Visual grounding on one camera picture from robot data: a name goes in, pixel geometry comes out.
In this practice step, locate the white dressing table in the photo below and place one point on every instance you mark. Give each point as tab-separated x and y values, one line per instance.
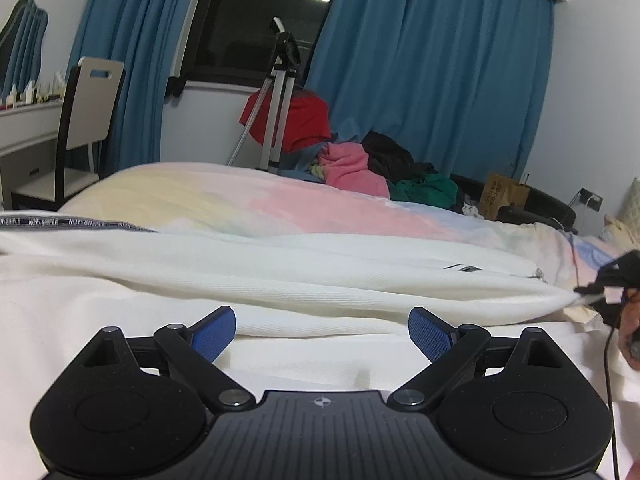
22	130

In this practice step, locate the wavy wall mirror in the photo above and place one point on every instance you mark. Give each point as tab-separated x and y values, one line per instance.
22	40

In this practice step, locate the pink cloth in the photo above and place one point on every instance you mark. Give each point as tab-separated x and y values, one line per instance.
350	167

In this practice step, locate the black clothes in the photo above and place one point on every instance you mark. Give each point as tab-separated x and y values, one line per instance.
390	152

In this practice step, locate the beige and black chair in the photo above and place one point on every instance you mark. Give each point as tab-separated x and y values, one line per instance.
82	125

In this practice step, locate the white zip jacket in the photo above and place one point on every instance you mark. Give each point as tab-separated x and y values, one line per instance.
280	280

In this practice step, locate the person's right hand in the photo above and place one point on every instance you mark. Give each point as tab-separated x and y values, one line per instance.
632	332

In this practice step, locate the dark window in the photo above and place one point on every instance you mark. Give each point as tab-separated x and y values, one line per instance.
260	15

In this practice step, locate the red cloth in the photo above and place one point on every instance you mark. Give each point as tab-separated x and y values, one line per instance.
305	120

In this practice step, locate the pastel bed blanket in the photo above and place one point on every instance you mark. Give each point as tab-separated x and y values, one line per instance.
280	197

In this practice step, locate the blue curtain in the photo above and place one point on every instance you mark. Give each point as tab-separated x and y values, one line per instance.
132	35
440	60

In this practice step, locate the pale yellow pillow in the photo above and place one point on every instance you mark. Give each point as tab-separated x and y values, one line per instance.
620	230

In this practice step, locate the brown paper bag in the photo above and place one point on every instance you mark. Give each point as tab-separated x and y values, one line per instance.
502	195

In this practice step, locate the blue cloth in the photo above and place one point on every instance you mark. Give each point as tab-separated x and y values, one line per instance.
300	160

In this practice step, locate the wall socket with plug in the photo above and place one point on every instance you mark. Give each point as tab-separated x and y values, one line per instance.
591	200

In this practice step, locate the silver tripod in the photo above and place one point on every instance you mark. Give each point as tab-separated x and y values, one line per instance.
280	90

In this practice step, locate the green cloth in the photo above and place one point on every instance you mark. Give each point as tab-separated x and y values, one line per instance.
425	190

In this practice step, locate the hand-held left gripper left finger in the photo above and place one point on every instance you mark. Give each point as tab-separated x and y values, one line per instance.
216	332

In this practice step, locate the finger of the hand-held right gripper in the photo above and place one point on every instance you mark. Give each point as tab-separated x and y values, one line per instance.
589	291

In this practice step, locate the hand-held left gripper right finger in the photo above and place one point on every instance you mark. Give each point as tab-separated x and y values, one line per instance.
429	332

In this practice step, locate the row of small bottles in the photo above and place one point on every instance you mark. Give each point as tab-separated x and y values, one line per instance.
35	91

